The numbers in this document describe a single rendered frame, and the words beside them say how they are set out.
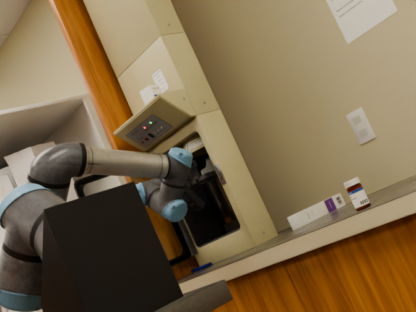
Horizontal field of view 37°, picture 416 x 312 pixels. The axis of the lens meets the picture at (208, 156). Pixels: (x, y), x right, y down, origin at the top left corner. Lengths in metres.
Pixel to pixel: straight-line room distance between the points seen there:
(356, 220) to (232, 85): 1.28
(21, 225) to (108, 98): 1.17
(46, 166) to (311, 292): 0.75
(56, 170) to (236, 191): 0.63
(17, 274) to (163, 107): 0.90
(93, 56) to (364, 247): 1.40
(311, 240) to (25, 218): 0.63
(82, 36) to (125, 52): 0.23
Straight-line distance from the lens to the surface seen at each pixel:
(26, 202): 1.29
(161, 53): 2.15
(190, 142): 2.16
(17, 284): 1.35
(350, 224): 1.38
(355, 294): 1.48
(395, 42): 2.07
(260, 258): 1.59
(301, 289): 1.57
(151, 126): 2.14
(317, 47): 2.24
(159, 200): 1.92
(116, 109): 2.37
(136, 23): 2.24
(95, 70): 2.41
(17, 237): 1.31
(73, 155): 1.71
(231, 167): 2.06
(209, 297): 1.14
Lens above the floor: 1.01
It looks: 7 degrees up
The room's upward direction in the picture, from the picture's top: 24 degrees counter-clockwise
